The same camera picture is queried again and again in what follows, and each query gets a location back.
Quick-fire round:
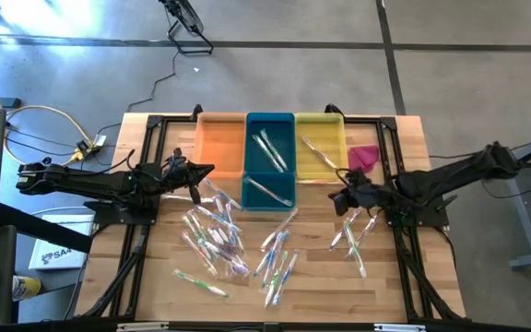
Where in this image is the black floor cable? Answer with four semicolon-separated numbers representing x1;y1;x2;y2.
481;177;531;200

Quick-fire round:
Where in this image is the yellow white can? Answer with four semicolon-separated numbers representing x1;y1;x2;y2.
11;275;42;302

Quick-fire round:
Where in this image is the black floor fan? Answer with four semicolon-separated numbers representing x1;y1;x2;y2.
158;0;215;55

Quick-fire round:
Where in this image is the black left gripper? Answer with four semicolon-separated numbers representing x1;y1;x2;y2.
157;148;215;207

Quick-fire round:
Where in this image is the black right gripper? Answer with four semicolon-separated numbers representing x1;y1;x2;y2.
329;175;389;217

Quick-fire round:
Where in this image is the white wrapped toothbrush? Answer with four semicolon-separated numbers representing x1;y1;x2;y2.
160;194;217;204

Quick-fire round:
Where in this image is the white printed box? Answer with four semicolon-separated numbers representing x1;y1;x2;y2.
28;214;96;271

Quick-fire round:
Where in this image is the magenta cloth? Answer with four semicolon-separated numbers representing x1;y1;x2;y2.
347;144;381;174

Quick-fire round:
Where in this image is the silver table bracket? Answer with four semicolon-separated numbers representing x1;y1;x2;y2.
373;323;427;332
116;322;170;332

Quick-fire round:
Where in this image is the red toothbrush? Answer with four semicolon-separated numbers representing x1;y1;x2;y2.
244;176;294;208
181;231;219;277

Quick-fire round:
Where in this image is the yellow cable plug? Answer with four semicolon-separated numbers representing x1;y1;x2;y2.
74;133;109;162

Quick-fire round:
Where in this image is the orange wrapped toothbrush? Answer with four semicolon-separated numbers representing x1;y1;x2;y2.
260;207;300;253

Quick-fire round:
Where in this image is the large teal plastic bin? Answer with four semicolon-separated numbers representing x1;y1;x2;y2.
243;112;297;175

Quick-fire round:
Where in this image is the yellow floor cable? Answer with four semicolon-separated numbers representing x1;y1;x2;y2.
2;104;96;165

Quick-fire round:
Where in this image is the yellow plastic bin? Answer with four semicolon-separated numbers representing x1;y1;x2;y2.
294;113;350;181

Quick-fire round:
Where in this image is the orange plastic bin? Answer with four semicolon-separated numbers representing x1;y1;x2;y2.
191;112;248;180

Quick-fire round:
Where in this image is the small teal plastic bin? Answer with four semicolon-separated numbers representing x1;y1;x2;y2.
240;172;297;212

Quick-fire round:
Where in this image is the black fan cable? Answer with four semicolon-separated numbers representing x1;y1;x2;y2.
97;50;179;135

